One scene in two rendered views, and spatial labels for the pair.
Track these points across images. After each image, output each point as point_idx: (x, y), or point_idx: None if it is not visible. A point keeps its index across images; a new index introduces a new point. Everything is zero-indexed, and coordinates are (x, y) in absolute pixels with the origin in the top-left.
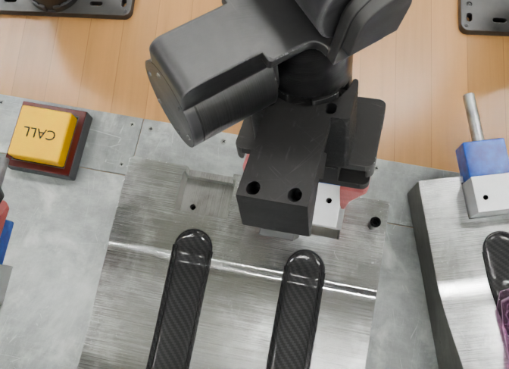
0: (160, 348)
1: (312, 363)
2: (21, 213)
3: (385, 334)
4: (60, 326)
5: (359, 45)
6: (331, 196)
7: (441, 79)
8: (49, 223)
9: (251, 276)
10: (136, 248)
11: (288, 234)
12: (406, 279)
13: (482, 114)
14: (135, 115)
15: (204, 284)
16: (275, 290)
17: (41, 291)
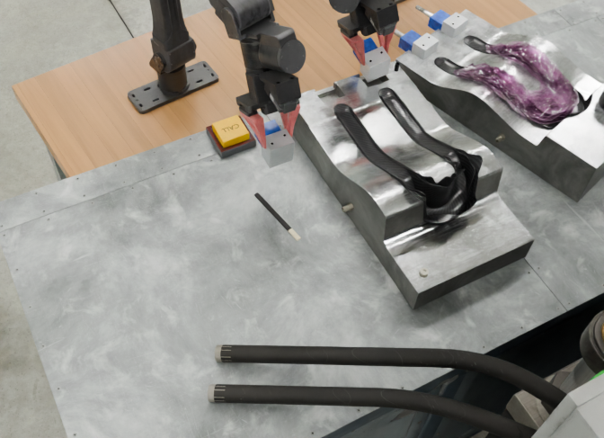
0: (360, 147)
1: (416, 118)
2: (244, 170)
3: None
4: (303, 195)
5: None
6: (381, 50)
7: (368, 37)
8: (260, 166)
9: (370, 106)
10: (322, 122)
11: (393, 24)
12: None
13: (394, 40)
14: (258, 111)
15: (357, 118)
16: (383, 105)
17: (281, 190)
